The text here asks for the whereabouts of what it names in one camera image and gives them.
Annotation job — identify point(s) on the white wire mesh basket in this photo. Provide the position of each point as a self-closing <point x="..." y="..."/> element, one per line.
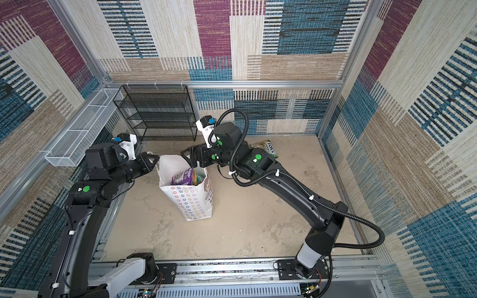
<point x="69" y="149"/>

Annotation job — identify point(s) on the white printed paper bag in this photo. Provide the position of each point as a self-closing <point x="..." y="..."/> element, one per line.
<point x="194" y="202"/>

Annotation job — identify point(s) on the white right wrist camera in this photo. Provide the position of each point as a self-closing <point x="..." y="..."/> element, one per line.
<point x="206" y="126"/>

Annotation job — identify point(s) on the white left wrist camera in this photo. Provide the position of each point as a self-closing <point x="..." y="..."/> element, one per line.
<point x="127" y="142"/>

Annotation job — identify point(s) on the small green Fox's candy bag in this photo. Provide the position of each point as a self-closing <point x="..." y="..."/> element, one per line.
<point x="265" y="145"/>

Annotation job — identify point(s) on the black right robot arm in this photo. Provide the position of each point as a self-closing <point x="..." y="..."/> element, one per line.
<point x="225" y="146"/>

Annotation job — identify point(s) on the purple snack bag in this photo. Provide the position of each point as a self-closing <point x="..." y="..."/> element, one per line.
<point x="186" y="177"/>

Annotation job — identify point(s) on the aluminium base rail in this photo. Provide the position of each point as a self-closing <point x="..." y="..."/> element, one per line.
<point x="346" y="276"/>

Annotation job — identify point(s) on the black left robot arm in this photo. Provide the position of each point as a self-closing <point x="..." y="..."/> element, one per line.
<point x="86" y="207"/>

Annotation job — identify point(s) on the black wire mesh shelf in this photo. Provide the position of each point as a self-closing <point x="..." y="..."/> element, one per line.
<point x="158" y="112"/>

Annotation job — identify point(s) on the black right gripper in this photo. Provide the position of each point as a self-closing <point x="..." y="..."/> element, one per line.
<point x="194" y="150"/>

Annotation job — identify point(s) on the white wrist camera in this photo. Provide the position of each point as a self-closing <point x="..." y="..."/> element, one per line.
<point x="127" y="142"/>
<point x="206" y="126"/>

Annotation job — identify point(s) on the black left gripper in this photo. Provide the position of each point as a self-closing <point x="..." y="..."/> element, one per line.
<point x="146" y="166"/>

